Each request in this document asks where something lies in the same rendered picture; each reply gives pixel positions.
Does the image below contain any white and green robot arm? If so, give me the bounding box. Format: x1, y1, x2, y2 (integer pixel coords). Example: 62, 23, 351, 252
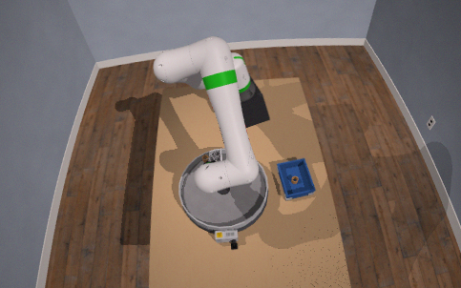
154, 36, 259, 194

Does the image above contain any grey round turntable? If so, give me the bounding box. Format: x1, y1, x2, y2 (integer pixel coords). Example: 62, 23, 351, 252
178, 148, 268, 250

